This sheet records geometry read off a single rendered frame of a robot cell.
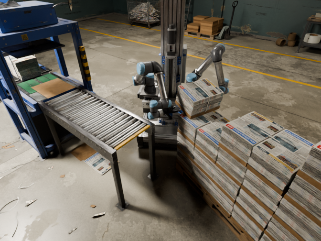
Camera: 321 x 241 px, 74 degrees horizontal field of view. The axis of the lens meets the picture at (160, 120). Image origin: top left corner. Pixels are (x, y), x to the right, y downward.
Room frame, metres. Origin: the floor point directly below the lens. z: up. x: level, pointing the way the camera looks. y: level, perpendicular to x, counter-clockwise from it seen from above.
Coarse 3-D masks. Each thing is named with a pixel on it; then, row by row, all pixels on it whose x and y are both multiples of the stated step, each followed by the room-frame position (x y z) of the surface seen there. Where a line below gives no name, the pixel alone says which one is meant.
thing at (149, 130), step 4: (76, 88) 2.51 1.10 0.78; (80, 88) 2.47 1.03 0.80; (84, 88) 2.47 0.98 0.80; (88, 92) 2.36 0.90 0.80; (92, 92) 2.36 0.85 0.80; (92, 96) 2.28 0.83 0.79; (96, 96) 2.26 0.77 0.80; (104, 100) 2.16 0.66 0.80; (108, 100) 2.16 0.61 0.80; (108, 104) 2.08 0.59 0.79; (112, 104) 2.07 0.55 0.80; (116, 104) 2.07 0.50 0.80; (116, 108) 2.00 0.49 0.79; (120, 108) 1.99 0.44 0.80; (124, 112) 1.91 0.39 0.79; (128, 112) 1.90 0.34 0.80; (132, 112) 1.90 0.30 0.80; (132, 116) 1.83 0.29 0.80; (136, 116) 1.82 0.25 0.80; (140, 120) 1.75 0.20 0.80; (144, 120) 1.75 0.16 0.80; (148, 120) 1.75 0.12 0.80; (148, 124) 1.68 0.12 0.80; (152, 124) 1.68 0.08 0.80; (148, 128) 1.69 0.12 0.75; (152, 128) 1.67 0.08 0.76; (148, 132) 1.69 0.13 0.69; (152, 132) 1.67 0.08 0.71
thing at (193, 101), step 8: (184, 88) 1.88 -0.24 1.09; (192, 88) 1.89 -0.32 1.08; (184, 96) 1.82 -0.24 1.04; (192, 96) 1.77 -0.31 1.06; (200, 96) 1.78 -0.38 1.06; (184, 104) 1.82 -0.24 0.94; (192, 104) 1.71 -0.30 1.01; (200, 104) 1.74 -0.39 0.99; (192, 112) 1.71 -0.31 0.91; (200, 112) 1.77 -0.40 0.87
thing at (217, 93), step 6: (204, 78) 2.08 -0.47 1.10; (204, 84) 1.98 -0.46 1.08; (210, 84) 1.98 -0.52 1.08; (210, 90) 1.88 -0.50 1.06; (216, 90) 1.88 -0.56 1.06; (216, 96) 1.82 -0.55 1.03; (222, 96) 1.86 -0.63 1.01; (210, 102) 1.80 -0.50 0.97; (216, 102) 1.86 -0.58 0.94; (210, 108) 1.83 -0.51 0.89
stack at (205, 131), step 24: (192, 120) 1.70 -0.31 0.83; (216, 120) 1.69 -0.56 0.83; (192, 144) 1.60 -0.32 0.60; (216, 144) 1.35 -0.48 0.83; (192, 168) 1.58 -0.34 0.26; (216, 168) 1.30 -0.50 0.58; (240, 168) 1.12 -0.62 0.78; (216, 192) 1.25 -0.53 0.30; (240, 192) 1.06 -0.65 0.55; (264, 192) 0.93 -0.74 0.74; (240, 216) 1.00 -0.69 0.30; (264, 216) 0.87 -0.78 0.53; (240, 240) 0.93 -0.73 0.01
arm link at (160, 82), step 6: (156, 66) 1.99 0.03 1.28; (156, 72) 1.97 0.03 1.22; (162, 72) 1.98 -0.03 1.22; (156, 78) 1.96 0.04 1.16; (162, 78) 1.94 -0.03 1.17; (162, 84) 1.90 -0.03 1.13; (162, 90) 1.86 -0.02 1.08; (162, 96) 1.83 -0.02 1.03; (162, 102) 1.79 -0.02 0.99; (168, 102) 1.80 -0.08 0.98; (162, 108) 1.77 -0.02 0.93
